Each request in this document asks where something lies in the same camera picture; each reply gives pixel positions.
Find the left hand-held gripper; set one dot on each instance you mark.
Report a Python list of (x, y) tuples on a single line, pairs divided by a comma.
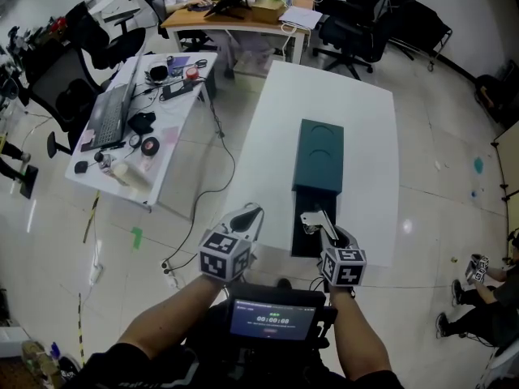
[(221, 253)]

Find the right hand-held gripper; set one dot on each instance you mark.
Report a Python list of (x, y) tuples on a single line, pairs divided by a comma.
[(344, 266)]

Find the dark green drawer box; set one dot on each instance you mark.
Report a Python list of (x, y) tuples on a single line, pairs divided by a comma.
[(320, 156)]

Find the person's left forearm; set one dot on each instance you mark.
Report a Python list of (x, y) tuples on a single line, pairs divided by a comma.
[(170, 318)]

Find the person's right forearm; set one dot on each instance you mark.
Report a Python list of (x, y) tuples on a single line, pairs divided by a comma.
[(357, 334)]

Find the white power strip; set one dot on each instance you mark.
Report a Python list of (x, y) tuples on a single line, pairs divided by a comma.
[(169, 274), (95, 274)]

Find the black chest-mounted screen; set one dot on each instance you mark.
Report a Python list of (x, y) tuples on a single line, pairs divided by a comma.
[(271, 322)]

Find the cream thermos bottle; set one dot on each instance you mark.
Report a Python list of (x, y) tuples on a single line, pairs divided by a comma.
[(131, 174)]

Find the black tape roll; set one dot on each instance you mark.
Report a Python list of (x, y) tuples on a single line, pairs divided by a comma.
[(145, 147)]

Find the white work table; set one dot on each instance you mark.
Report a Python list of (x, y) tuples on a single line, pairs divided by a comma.
[(365, 136)]

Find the yellow-black floor tape strip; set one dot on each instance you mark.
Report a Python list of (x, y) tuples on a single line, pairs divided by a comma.
[(81, 330), (91, 217)]

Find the clear plastic bottle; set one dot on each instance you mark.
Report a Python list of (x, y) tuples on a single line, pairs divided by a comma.
[(106, 163)]

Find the person's black clothing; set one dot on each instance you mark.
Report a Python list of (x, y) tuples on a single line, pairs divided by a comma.
[(121, 367)]

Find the white cluttered desk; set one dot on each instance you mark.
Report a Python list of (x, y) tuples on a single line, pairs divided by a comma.
[(174, 108)]

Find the black pouch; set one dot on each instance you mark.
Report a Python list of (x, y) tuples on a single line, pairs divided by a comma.
[(142, 122)]

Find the black computer mouse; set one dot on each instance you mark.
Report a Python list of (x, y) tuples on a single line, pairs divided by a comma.
[(81, 167)]

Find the teal floor sticker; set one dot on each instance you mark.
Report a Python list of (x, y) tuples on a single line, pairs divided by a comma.
[(478, 165)]

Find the flat black device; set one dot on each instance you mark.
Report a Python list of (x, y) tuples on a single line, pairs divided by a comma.
[(178, 90)]

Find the grey laptop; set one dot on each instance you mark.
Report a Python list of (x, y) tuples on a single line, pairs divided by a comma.
[(107, 120)]

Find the red tape roll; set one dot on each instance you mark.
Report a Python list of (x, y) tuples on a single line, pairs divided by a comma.
[(191, 73)]

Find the purple notebook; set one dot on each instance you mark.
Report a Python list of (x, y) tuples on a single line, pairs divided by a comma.
[(180, 62)]

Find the small wooden standing table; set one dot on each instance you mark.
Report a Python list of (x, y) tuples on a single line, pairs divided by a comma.
[(28, 180)]

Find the white cardboard box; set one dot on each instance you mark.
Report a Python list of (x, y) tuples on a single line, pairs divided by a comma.
[(12, 340)]

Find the black mesh office chair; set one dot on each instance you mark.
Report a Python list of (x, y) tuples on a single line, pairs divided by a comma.
[(61, 91), (93, 35)]

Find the wooden desk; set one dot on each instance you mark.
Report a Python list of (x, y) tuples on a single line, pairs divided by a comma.
[(227, 20)]

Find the black high-back office chair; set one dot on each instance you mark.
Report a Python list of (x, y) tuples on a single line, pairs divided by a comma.
[(357, 22)]

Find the brown cardboard box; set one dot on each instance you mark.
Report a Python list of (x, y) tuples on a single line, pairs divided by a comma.
[(267, 11)]

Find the black metal cart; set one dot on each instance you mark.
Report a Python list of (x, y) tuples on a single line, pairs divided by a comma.
[(417, 26)]

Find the white closed laptop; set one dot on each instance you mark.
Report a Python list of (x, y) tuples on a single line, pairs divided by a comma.
[(302, 16)]

